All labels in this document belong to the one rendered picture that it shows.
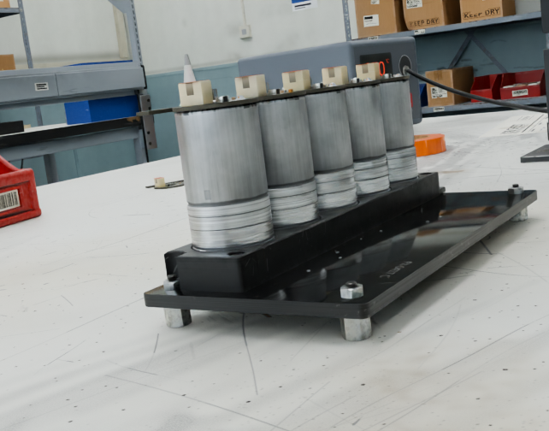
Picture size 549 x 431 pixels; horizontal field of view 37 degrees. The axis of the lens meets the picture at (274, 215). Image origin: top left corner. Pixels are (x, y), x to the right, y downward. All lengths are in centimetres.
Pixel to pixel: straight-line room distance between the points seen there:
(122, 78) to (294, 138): 324
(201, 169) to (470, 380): 10
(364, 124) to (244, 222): 9
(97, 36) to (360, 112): 616
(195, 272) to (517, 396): 10
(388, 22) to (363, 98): 456
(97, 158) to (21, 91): 320
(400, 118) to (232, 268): 13
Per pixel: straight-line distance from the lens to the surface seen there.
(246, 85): 25
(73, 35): 628
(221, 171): 23
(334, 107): 28
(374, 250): 26
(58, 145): 330
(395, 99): 33
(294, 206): 25
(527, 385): 17
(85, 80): 334
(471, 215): 30
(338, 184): 28
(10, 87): 310
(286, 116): 25
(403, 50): 85
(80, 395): 20
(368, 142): 30
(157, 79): 647
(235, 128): 23
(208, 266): 23
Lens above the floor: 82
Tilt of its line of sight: 9 degrees down
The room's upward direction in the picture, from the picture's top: 7 degrees counter-clockwise
